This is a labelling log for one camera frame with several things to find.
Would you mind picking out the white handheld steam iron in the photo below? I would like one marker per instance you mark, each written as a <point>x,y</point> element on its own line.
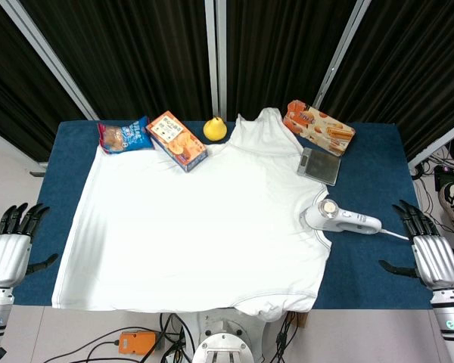
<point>325,219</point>

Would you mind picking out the orange power box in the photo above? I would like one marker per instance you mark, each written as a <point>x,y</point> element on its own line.
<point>138,343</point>

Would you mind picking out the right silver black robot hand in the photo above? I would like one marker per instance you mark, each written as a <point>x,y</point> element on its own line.
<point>435,261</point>

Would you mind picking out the blue snack bag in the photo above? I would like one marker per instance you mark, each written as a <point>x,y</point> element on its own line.
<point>125,138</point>

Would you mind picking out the yellow pear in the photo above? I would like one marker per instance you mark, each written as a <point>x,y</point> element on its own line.
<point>214,130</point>

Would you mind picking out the silver digital kitchen scale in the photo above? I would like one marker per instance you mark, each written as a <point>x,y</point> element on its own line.
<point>321,166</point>

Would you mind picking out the grey metal frame post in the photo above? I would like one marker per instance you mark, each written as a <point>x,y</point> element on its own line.
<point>340,56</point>
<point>49,56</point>
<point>216,56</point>

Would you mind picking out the orange wafer roll box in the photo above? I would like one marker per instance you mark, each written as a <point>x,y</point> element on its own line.
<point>318,126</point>

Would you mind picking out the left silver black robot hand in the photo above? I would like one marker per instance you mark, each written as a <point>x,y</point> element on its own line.
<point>7,257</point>

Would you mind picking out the orange cracker box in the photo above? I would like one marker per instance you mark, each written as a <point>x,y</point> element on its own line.
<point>176,141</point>

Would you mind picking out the white t-shirt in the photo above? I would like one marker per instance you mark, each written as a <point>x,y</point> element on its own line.
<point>174,227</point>

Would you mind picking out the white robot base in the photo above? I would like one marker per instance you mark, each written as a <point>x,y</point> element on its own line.
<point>221,340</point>

